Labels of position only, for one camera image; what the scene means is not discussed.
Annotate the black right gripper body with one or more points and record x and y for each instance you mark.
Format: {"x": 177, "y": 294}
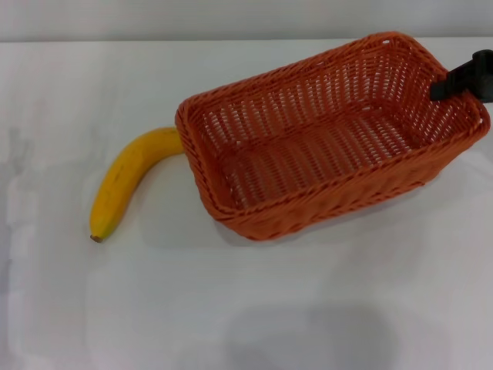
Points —
{"x": 487, "y": 83}

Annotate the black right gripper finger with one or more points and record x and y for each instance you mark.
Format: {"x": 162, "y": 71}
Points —
{"x": 452, "y": 81}

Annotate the orange woven plastic basket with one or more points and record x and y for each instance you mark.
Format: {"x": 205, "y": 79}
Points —
{"x": 308, "y": 154}

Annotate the yellow banana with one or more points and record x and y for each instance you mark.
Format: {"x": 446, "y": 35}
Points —
{"x": 123, "y": 173}

